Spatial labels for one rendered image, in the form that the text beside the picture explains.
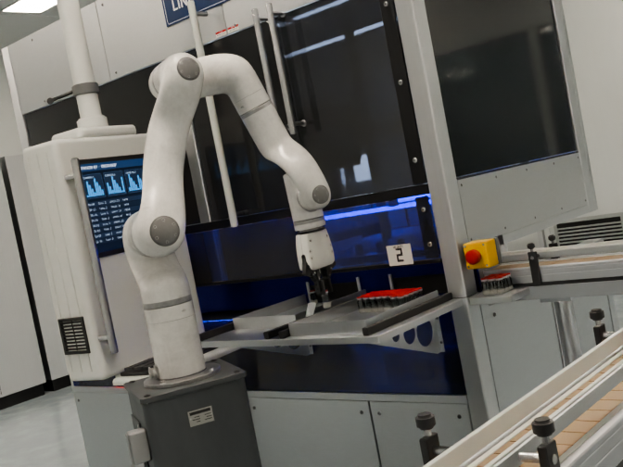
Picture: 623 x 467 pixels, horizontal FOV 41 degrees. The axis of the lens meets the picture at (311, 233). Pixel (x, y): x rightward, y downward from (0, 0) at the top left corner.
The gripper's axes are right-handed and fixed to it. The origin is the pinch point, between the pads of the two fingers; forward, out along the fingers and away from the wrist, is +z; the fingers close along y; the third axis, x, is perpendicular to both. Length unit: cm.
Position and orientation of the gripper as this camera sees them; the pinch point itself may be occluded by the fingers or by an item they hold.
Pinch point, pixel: (323, 285)
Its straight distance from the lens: 222.4
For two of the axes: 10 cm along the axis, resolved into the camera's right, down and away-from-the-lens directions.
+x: 7.2, -1.0, -6.9
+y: -6.6, 2.0, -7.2
